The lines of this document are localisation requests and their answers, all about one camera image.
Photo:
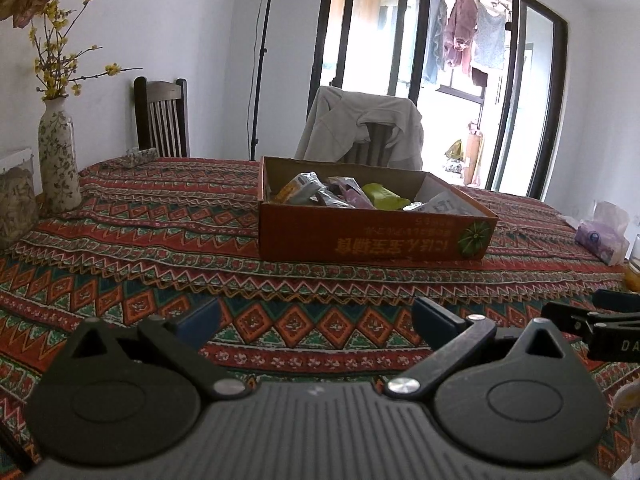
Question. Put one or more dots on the black sliding door frame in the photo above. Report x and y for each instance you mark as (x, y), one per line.
(555, 110)

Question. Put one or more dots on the hanging maroon shirt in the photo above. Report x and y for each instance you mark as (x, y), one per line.
(460, 25)

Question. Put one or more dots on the white cracker packet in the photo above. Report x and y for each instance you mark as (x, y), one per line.
(295, 190)

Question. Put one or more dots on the purple tissue pack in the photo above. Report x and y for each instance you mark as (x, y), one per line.
(600, 237)

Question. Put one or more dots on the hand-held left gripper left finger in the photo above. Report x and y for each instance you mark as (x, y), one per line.
(200, 322)

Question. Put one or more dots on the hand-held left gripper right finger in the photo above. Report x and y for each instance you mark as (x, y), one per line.
(435, 322)

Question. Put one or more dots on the orange cardboard box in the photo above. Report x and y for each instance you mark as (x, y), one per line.
(310, 235)

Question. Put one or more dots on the long green snack packet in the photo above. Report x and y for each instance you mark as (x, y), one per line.
(382, 195)

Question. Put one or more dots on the dark wooden chair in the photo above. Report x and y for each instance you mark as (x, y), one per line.
(160, 105)

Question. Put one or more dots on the hanging dark cloth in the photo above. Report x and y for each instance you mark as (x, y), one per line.
(480, 77)

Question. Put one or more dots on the small floral pouch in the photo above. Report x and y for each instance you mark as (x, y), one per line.
(141, 156)

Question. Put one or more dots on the beige jacket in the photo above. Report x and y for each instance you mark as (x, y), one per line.
(330, 120)

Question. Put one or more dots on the hanging blue jeans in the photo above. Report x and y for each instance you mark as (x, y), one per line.
(435, 35)

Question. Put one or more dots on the wooden balcony cabinet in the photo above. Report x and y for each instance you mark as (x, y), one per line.
(474, 155)

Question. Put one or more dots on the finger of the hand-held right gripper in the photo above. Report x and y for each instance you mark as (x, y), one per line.
(570, 317)
(620, 300)

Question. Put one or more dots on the yellow bag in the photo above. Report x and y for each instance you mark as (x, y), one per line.
(455, 152)

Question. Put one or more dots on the patterned red tablecloth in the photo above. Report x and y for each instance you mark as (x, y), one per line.
(150, 240)

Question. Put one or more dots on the clear jar with white lid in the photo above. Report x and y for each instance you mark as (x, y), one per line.
(17, 205)

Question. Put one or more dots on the yellow flower branches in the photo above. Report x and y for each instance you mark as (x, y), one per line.
(55, 65)

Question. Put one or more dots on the chair under jacket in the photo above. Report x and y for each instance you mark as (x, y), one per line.
(377, 145)

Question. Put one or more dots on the pink snack packet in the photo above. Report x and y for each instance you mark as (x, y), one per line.
(352, 192)

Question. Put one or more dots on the white printed snack packet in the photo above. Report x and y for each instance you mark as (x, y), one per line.
(440, 205)

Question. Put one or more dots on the floral ceramic vase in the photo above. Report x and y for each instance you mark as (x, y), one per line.
(59, 160)

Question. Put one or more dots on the hanging grey-blue shirt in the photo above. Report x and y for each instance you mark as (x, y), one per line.
(490, 40)

